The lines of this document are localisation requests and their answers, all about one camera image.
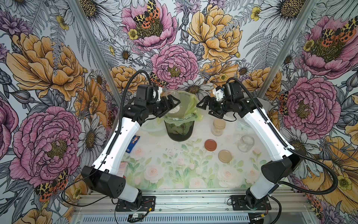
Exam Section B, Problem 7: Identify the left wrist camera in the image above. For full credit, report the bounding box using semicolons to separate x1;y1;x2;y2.
153;86;163;102

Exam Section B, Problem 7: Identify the aluminium frame post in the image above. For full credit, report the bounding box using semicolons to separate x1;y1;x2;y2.
69;1;122;104
256;0;317;98

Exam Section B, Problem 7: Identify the aluminium frame post left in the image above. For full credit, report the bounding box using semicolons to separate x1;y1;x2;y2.
69;1;122;104

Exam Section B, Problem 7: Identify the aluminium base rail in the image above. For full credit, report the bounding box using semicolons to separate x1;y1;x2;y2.
71;188;319;224

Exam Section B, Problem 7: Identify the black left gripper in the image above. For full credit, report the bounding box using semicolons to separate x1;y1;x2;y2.
147;95;180;118

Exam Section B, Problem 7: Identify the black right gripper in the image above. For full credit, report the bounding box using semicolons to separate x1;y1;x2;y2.
196;95;234;120

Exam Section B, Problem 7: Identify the blue snack packet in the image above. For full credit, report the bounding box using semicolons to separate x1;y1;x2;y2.
126;135;140;154

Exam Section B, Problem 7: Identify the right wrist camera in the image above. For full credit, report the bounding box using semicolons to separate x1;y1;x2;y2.
212;86;225;101

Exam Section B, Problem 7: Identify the glass jar beige lid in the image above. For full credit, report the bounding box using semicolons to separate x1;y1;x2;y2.
237;135;255;153
211;119;226;136

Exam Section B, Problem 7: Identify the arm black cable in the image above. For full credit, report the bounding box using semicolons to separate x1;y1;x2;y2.
60;69;153;208
225;77;338;196

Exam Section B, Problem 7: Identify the aluminium frame post right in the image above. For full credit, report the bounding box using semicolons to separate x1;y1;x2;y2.
256;0;317;98

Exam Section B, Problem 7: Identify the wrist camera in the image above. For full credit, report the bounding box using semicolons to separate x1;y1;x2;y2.
153;86;163;102
212;86;225;101

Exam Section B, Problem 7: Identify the pink red packet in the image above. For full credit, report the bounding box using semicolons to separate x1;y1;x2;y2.
117;162;128;177

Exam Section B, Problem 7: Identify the green plastic bin liner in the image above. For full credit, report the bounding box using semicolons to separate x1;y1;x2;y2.
161;90;203;126

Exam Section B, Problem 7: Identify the glass jar orange lid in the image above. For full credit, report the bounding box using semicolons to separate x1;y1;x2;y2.
168;96;184;115

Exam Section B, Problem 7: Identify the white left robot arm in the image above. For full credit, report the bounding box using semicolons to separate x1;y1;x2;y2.
81;85;180;210

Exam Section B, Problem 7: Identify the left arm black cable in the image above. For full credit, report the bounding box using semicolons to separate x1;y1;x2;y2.
60;69;153;208

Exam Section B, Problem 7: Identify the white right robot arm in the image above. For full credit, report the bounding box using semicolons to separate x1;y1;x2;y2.
197;81;302;210

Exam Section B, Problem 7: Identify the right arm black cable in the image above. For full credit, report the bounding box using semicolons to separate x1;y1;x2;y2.
225;77;338;196

